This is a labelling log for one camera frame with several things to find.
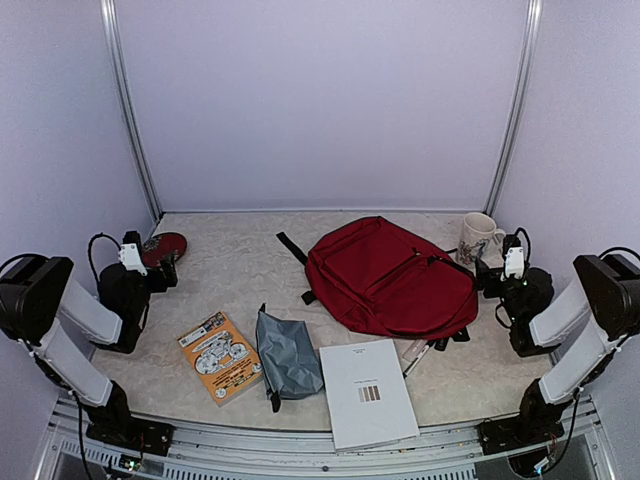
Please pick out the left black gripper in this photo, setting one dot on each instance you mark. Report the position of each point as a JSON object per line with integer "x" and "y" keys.
{"x": 161, "y": 284}

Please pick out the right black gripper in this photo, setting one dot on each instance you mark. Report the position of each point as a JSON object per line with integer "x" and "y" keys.
{"x": 491, "y": 273}

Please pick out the red backpack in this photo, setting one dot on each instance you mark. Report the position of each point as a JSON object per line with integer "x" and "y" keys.
{"x": 377, "y": 278}

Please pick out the grey pencil pouch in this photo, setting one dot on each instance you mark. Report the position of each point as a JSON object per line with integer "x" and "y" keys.
{"x": 290, "y": 364}

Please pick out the white notebook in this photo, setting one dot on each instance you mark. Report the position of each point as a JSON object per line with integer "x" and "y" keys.
{"x": 367, "y": 397}

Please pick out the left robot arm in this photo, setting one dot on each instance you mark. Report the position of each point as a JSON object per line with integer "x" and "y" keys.
{"x": 39, "y": 296}

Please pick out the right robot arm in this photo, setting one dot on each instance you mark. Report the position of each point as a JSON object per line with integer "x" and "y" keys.
{"x": 588, "y": 323}

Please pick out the red floral round case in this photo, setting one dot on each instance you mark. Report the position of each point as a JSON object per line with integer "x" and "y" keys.
{"x": 162, "y": 245}

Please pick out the white printed mug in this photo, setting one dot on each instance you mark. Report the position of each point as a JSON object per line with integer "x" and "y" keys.
{"x": 479, "y": 236}

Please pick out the orange comic book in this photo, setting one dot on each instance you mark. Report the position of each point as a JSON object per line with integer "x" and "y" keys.
{"x": 224, "y": 361}

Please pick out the clear pink pen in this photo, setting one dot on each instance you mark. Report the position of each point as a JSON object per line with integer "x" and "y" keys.
{"x": 414, "y": 350}

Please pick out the green tipped black marker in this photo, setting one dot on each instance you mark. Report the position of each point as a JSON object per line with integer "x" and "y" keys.
{"x": 408, "y": 370}

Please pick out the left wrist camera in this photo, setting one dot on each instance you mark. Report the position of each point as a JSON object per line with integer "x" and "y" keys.
{"x": 130, "y": 253}

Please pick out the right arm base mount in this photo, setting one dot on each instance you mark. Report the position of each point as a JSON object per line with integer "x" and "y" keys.
{"x": 501, "y": 435}

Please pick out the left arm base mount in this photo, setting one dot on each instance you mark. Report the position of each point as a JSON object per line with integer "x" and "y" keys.
{"x": 145, "y": 436}

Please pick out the front aluminium rail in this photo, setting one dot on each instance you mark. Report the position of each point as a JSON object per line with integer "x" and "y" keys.
{"x": 207, "y": 451}

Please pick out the left aluminium frame post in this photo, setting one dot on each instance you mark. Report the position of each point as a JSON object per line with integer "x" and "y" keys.
{"x": 116, "y": 53}

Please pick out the aluminium frame post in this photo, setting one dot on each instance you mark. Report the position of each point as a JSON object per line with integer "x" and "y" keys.
{"x": 116, "y": 53}
{"x": 525, "y": 65}

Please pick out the right aluminium frame post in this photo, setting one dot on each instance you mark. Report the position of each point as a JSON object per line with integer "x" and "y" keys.
{"x": 525, "y": 65}

